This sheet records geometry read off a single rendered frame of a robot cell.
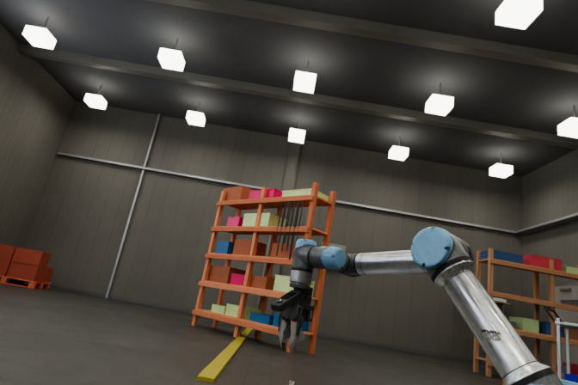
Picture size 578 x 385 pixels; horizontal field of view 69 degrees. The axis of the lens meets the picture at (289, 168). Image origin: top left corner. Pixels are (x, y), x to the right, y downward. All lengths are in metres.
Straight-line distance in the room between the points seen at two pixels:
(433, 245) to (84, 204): 12.45
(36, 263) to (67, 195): 2.73
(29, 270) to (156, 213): 3.33
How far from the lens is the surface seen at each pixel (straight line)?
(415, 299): 12.49
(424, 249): 1.20
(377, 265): 1.45
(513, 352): 1.13
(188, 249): 12.17
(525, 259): 9.90
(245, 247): 7.36
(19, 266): 11.66
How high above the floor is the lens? 0.59
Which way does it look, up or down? 18 degrees up
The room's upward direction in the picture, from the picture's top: 10 degrees clockwise
